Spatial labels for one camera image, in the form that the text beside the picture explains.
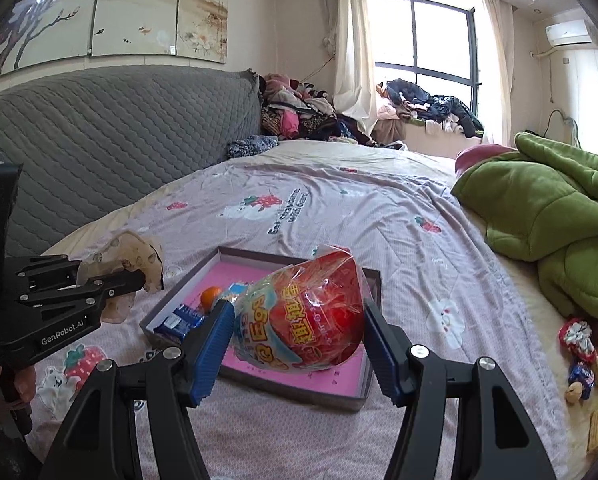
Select cream curtain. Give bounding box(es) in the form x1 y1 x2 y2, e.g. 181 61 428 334
324 0 377 134

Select blue snack packet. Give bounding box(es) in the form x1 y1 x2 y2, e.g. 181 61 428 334
154 304 208 344

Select pink pillow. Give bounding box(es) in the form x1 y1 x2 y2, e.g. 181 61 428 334
455 144 514 178

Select grey quilted headboard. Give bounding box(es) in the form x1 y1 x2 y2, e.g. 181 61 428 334
0 65 261 256

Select blue candy wrapper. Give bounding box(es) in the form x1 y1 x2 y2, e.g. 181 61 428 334
568 361 595 390

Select red white candy wrapper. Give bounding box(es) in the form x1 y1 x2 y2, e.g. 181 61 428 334
558 318 596 364

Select dark patterned cushion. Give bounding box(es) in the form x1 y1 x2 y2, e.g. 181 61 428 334
226 134 279 159

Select clothes pile on windowsill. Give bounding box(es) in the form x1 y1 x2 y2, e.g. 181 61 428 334
376 79 484 139

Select large orange tangerine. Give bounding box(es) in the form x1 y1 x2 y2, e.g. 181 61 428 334
199 286 223 312

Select window with dark frame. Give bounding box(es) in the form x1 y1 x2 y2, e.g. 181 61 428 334
367 0 480 112

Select pink strawberry bedsheet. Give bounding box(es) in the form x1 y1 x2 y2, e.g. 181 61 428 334
25 152 572 480

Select white air conditioner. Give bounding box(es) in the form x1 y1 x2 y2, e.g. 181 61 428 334
545 20 595 48

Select floral wall painting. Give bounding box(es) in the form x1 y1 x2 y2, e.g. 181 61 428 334
0 0 227 76

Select green fleece blanket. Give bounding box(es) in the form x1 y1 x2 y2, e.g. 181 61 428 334
452 132 598 319

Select clothes pile beside bed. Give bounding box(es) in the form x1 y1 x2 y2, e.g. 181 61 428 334
259 74 377 148

